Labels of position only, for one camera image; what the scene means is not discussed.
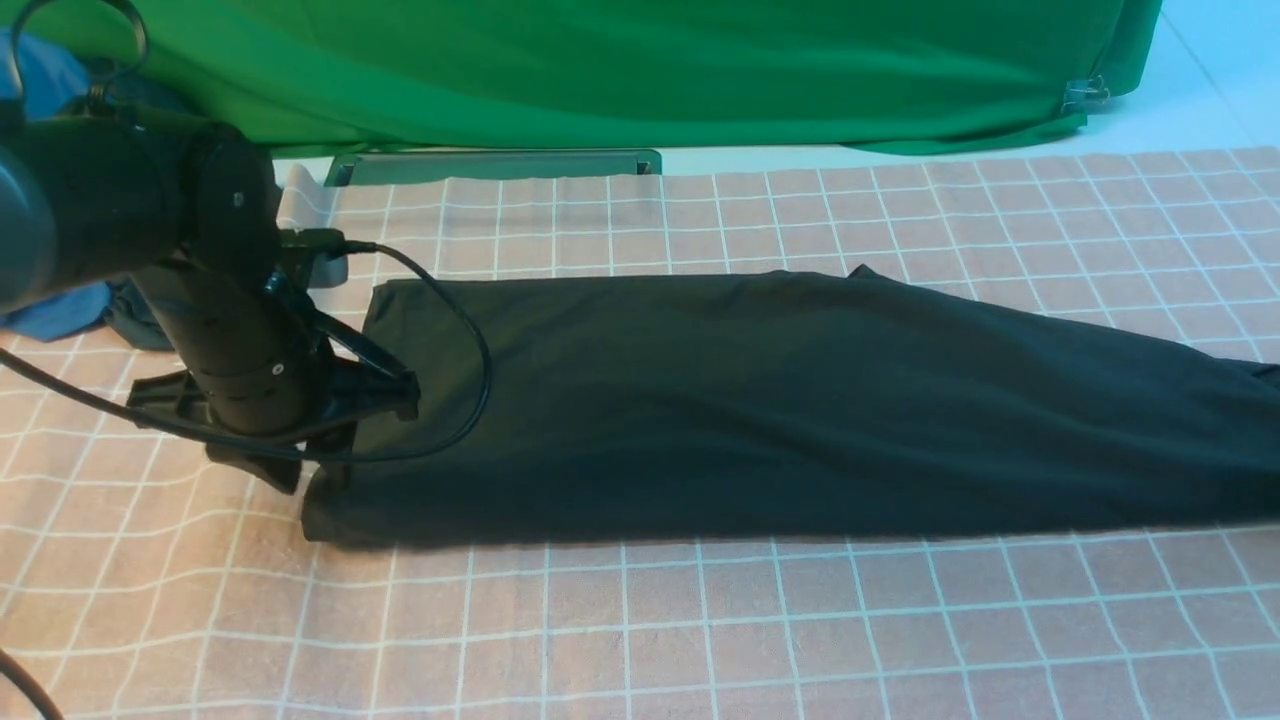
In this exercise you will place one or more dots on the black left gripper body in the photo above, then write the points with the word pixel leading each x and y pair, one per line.
pixel 255 366

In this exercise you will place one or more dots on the dark gray long-sleeve shirt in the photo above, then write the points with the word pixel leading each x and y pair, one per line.
pixel 663 407

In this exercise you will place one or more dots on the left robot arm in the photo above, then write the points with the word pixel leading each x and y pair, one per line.
pixel 187 209

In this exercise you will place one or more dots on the dark gray crumpled garment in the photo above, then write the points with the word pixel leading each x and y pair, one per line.
pixel 129 316

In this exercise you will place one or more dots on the pink checkered tablecloth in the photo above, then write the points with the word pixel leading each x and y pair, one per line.
pixel 140 582

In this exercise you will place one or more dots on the green backdrop cloth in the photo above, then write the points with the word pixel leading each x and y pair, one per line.
pixel 907 78

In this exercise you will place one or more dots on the blue crumpled garment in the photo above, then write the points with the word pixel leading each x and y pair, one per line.
pixel 53 77

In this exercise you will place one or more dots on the metal binder clip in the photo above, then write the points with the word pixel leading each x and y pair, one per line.
pixel 1082 96

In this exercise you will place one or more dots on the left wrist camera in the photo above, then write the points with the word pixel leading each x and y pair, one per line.
pixel 313 258

